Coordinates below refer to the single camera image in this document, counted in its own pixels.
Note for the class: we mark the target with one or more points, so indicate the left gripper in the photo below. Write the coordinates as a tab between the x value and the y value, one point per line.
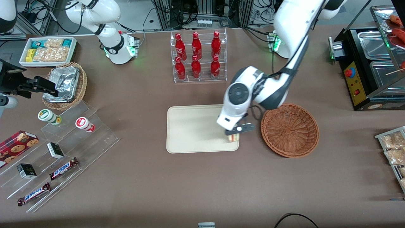
245	115

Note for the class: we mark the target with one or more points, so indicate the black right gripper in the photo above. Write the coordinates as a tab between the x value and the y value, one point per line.
9	79

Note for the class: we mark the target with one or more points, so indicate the triangle sandwich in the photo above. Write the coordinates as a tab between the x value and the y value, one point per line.
233	138

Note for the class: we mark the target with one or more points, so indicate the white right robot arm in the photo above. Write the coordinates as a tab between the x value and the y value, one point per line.
110	12

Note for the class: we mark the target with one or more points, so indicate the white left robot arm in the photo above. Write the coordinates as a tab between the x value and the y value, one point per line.
291	22

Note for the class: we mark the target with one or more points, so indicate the light woven wicker basket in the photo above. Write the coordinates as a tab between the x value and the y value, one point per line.
81	85

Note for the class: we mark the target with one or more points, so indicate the cream plastic serving tray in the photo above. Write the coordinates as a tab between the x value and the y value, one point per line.
193	129

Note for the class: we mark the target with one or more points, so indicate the brown woven wicker basket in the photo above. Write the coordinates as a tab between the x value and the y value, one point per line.
289	131

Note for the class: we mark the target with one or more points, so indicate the silver foil packet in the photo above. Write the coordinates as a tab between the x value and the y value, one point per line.
63	82

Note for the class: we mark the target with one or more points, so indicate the white rectangular snack bin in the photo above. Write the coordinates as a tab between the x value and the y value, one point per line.
23	61

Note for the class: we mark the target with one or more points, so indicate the clear bag of puffed snacks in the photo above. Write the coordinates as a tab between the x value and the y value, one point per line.
53	42
50	54

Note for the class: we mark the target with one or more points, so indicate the green lidded white cup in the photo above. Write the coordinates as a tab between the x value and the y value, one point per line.
48	116

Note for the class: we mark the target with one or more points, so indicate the yellow snack packet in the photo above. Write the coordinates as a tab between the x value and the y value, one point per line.
30	54

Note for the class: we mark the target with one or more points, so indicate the teal snack packet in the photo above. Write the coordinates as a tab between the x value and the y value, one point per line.
67	42
37	43

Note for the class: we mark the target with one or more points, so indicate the red lidded white cup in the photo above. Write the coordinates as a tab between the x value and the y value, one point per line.
84	123

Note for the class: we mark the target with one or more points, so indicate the clear acrylic bottle rack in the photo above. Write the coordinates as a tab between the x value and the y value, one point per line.
204	80

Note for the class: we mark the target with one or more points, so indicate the small black box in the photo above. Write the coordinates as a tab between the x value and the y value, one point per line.
55	150
26	171

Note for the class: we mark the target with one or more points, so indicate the red cola bottle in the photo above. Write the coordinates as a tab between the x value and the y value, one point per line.
216	42
215	67
180	69
179	46
196	67
196	44

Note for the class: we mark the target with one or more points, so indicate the red cookie box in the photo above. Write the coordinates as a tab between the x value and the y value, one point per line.
15	145

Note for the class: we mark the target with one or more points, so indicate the clear acrylic stepped display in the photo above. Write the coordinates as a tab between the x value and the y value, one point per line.
95	139

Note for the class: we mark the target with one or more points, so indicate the Snickers chocolate bar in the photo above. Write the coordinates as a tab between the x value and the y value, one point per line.
33	193
63	168

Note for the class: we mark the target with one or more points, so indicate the small grey white object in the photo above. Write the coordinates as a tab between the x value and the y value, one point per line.
206	225

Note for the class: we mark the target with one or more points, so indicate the white power strip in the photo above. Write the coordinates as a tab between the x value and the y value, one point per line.
205	22

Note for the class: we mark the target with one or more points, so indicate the red emergency stop button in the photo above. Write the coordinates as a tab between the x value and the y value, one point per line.
349	72

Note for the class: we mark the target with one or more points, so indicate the black hot food warmer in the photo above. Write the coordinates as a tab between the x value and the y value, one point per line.
357	53

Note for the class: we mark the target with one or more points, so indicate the clear bag of crackers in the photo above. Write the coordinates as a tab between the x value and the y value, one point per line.
391	141
403	183
395	155
402	171

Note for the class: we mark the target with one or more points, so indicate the steel warmer pan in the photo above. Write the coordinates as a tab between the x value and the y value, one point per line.
384	74
371	44

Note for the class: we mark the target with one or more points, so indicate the wooden skewer stick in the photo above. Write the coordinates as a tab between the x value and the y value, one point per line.
394	72

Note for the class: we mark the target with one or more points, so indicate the dark blue flat object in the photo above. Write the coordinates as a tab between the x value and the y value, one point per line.
397	199

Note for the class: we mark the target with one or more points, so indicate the red sausage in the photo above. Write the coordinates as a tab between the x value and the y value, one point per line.
395	20
399	32

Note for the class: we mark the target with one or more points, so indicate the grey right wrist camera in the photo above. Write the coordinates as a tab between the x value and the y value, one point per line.
6	104

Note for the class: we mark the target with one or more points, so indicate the aluminium frame rack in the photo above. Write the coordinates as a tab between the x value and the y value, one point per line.
177	12

